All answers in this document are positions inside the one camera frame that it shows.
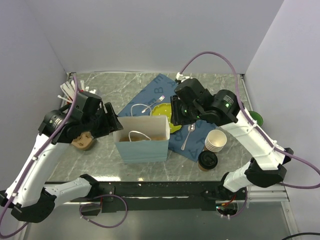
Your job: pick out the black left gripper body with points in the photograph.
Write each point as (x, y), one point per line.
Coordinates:
(97, 124)

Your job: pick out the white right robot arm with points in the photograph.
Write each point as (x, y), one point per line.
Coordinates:
(266, 167)

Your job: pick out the blue white paper bag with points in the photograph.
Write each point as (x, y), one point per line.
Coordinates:
(143, 151)

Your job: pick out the floral cream mug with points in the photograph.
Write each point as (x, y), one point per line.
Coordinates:
(257, 117)

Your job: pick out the black cup lid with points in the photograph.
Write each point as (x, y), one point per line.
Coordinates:
(207, 157)

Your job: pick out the brown pulp cup carrier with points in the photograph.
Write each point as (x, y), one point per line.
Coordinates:
(136, 138)
(84, 142)

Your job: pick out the stack of brown paper cups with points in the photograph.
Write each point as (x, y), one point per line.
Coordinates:
(215, 140)

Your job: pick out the blue letter print cloth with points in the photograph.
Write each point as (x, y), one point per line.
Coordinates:
(163, 85)

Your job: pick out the silver fork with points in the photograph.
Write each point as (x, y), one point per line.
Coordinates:
(159, 100)

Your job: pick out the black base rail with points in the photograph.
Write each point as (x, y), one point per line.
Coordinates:
(157, 195)

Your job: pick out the silver spoon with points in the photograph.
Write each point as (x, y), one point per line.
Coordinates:
(190, 129)

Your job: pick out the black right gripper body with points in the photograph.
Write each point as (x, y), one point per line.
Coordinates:
(191, 114)

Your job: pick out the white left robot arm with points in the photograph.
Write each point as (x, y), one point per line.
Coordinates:
(28, 198)

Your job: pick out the brown paper cup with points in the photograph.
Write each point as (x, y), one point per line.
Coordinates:
(206, 168)

